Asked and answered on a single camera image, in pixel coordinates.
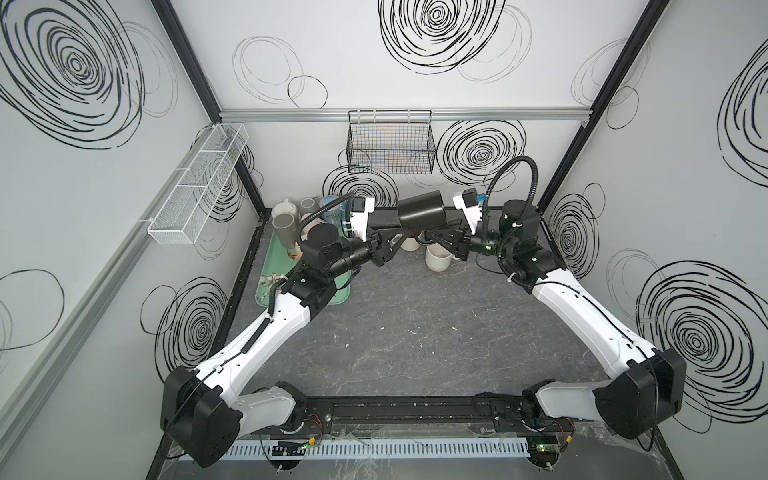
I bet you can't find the beige mug white handle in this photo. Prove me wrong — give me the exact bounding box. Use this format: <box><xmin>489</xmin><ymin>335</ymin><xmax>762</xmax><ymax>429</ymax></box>
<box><xmin>425</xmin><ymin>243</ymin><xmax>453</xmax><ymax>273</ymax></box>

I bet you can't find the white mug red inside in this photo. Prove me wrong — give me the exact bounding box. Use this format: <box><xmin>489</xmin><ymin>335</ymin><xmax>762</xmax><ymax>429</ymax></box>
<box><xmin>400</xmin><ymin>237</ymin><xmax>420</xmax><ymax>252</ymax></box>

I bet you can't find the black speckled mug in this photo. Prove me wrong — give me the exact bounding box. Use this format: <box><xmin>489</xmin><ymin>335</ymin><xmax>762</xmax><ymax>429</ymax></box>
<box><xmin>397</xmin><ymin>190</ymin><xmax>447</xmax><ymax>231</ymax></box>

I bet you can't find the tall grey mug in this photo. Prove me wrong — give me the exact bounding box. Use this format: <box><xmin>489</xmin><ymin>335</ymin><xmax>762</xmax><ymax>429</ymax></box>
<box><xmin>272</xmin><ymin>213</ymin><xmax>300</xmax><ymax>259</ymax></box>

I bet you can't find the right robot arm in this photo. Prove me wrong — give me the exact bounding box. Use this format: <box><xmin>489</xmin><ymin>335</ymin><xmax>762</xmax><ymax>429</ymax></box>
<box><xmin>424</xmin><ymin>200</ymin><xmax>686</xmax><ymax>439</ymax></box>

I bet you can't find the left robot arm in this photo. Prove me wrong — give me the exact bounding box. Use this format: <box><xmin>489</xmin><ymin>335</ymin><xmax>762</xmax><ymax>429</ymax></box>
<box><xmin>161</xmin><ymin>223</ymin><xmax>410</xmax><ymax>468</ymax></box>

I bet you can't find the blue butterfly mug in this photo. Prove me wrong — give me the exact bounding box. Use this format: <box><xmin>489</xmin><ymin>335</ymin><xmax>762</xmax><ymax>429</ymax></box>
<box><xmin>320</xmin><ymin>194</ymin><xmax>353</xmax><ymax>228</ymax></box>

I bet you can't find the small grey mug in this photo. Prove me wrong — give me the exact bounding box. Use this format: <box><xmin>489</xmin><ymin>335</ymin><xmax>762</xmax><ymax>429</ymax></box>
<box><xmin>298</xmin><ymin>197</ymin><xmax>320</xmax><ymax>218</ymax></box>

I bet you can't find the white ribbed mug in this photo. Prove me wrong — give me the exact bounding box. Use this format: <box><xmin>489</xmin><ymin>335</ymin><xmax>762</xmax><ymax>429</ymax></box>
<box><xmin>271</xmin><ymin>198</ymin><xmax>299</xmax><ymax>230</ymax></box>

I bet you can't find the green floral tray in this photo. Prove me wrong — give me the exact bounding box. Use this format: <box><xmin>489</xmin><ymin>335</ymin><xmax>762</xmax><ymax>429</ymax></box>
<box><xmin>254</xmin><ymin>206</ymin><xmax>355</xmax><ymax>308</ymax></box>

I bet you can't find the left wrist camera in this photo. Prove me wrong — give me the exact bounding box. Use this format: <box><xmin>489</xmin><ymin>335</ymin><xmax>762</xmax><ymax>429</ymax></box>
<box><xmin>349</xmin><ymin>196</ymin><xmax>376</xmax><ymax>242</ymax></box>

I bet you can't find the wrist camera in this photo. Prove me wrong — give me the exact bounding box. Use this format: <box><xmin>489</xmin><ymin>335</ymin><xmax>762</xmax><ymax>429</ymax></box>
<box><xmin>349</xmin><ymin>196</ymin><xmax>376</xmax><ymax>242</ymax></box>
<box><xmin>452</xmin><ymin>187</ymin><xmax>483</xmax><ymax>234</ymax></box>

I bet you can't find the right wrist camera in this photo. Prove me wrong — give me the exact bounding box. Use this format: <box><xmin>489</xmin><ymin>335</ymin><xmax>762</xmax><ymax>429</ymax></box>
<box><xmin>452</xmin><ymin>187</ymin><xmax>483</xmax><ymax>234</ymax></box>

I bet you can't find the black wire basket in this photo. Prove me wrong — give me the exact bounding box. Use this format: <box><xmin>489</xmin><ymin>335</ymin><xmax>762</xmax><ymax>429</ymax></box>
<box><xmin>345</xmin><ymin>109</ymin><xmax>437</xmax><ymax>175</ymax></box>

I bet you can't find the white wire shelf basket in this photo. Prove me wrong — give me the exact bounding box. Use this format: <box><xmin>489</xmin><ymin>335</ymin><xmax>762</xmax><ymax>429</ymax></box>
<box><xmin>148</xmin><ymin>123</ymin><xmax>249</xmax><ymax>245</ymax></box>

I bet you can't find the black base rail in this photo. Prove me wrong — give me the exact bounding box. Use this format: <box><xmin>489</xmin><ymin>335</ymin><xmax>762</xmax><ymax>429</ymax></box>
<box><xmin>290</xmin><ymin>392</ymin><xmax>543</xmax><ymax>429</ymax></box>

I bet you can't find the white slotted cable duct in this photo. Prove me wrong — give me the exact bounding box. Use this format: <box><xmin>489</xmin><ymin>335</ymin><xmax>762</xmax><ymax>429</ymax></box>
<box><xmin>222</xmin><ymin>438</ymin><xmax>530</xmax><ymax>461</ymax></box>

